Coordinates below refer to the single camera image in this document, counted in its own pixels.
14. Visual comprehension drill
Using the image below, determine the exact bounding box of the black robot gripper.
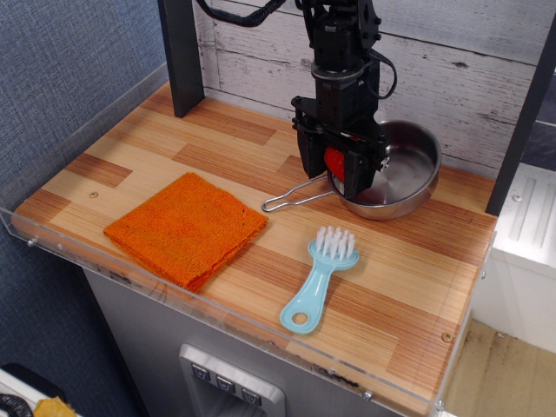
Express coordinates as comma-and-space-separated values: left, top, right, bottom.
292, 80, 389, 199

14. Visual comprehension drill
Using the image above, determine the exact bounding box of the red toy strawberry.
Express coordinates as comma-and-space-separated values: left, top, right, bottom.
324, 146, 356, 192

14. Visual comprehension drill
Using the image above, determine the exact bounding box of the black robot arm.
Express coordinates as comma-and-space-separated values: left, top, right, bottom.
292, 1, 389, 199

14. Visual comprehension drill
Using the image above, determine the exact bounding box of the stainless steel saucepan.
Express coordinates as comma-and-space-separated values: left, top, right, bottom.
261, 120, 441, 221

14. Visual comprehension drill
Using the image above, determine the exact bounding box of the light blue dish brush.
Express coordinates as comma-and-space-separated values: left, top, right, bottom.
280, 226, 360, 334

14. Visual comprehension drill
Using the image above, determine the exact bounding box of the orange knitted cloth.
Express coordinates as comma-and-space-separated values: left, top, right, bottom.
104, 173, 268, 293

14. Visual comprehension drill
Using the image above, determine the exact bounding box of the white toy sink counter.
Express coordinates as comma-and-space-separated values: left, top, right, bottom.
471, 163, 555, 352

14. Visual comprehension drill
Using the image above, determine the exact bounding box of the grey toy fridge cabinet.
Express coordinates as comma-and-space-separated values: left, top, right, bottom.
85, 270, 440, 416

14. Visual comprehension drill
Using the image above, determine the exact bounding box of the silver dispenser button panel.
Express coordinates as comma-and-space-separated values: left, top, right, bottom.
179, 344, 286, 416

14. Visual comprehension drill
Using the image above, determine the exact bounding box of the yellow object at corner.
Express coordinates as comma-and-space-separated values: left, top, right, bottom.
33, 397, 78, 417

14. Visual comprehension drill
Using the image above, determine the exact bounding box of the black and white object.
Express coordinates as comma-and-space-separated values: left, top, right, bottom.
1, 363, 67, 416

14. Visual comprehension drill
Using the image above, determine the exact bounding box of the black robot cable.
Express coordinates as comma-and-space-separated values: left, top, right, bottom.
195, 0, 288, 30

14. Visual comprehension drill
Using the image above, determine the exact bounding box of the dark grey left post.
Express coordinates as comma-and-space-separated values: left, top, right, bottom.
157, 0, 205, 118

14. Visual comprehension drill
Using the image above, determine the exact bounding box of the dark grey post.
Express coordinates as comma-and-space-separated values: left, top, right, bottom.
486, 18, 555, 216
157, 0, 205, 118

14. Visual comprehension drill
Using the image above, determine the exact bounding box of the dark grey right post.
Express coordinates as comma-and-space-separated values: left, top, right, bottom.
486, 18, 555, 216

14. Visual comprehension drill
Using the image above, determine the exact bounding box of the clear acrylic guard rail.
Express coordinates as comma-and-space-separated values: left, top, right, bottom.
1, 50, 500, 416

